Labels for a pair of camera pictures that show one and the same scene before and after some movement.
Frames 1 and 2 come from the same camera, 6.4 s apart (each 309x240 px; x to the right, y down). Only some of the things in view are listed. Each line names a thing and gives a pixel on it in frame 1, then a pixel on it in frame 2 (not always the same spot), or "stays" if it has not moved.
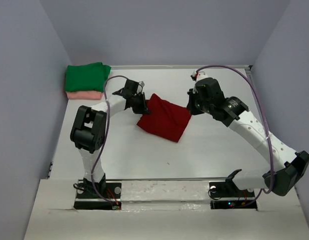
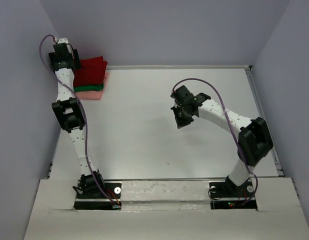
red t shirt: [165, 120] → [92, 71]
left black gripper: [142, 109] → [76, 60]
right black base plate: [228, 195] stays
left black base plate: [98, 195] stays
